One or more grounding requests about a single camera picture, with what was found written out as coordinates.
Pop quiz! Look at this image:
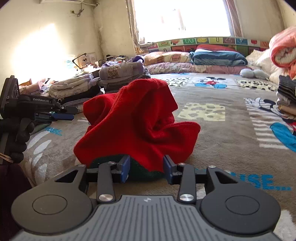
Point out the red knit sweater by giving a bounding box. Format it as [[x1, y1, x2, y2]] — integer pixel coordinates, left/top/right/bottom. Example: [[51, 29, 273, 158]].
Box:
[[74, 79, 201, 172]]

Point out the white cream bedding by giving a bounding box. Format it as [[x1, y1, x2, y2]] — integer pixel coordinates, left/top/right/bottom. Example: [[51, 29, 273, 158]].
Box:
[[246, 49, 288, 85]]

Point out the yellow red folded clothes stack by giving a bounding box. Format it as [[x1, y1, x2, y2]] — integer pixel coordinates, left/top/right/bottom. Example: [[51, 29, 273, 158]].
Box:
[[19, 78, 54, 95]]

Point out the orange white rolled blanket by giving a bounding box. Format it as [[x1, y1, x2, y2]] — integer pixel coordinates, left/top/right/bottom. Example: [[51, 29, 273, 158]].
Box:
[[269, 26, 296, 79]]

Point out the beige grey folded clothes stack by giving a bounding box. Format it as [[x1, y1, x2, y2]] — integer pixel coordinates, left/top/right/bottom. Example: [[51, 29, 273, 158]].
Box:
[[48, 74, 102, 104]]

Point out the colourful alphabet foam mat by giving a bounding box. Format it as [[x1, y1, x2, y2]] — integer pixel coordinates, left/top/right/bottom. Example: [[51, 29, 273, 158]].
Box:
[[147, 37, 269, 56]]

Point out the grey plush toy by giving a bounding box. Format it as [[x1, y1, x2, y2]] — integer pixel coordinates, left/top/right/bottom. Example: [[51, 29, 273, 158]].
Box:
[[239, 68, 269, 80]]

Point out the pink floral mattress pad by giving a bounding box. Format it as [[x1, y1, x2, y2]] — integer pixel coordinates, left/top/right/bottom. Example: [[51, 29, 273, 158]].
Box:
[[147, 62, 252, 74]]

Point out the striped folded clothes stack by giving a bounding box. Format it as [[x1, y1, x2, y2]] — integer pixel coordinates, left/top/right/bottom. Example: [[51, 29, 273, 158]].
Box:
[[276, 75, 295, 118]]

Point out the black desk lamp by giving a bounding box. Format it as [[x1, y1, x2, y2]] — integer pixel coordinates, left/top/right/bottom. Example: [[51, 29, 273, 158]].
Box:
[[72, 53, 88, 70]]

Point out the purple grey folded clothes stack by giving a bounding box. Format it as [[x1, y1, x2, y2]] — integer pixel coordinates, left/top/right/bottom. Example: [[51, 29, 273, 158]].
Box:
[[98, 59, 151, 92]]

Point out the black green gloved left hand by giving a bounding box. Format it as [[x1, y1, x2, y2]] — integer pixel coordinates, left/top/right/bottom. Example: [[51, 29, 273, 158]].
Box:
[[1, 118, 35, 164]]

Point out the floral pink pillow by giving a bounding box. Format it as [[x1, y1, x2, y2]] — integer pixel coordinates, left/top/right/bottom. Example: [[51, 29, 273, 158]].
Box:
[[144, 51, 191, 66]]

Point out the blue folded quilt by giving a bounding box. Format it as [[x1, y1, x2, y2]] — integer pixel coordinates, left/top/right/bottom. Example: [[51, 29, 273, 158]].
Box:
[[190, 49, 248, 67]]

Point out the window curtain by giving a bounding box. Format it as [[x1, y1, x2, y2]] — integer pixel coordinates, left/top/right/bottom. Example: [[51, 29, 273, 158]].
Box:
[[125, 0, 149, 55]]

